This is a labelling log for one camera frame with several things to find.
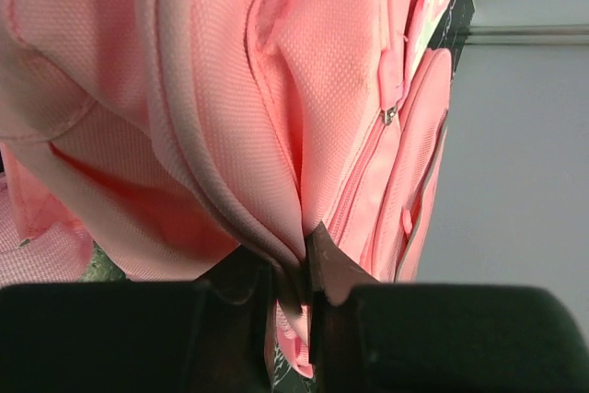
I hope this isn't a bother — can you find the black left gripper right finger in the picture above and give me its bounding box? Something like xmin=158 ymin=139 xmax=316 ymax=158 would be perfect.
xmin=306 ymin=225 xmax=588 ymax=392

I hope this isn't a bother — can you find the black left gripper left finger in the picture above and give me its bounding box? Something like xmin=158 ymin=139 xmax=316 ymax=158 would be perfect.
xmin=1 ymin=249 xmax=274 ymax=392

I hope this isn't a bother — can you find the pink school backpack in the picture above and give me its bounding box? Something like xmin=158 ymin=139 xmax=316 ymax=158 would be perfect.
xmin=1 ymin=0 xmax=452 ymax=377

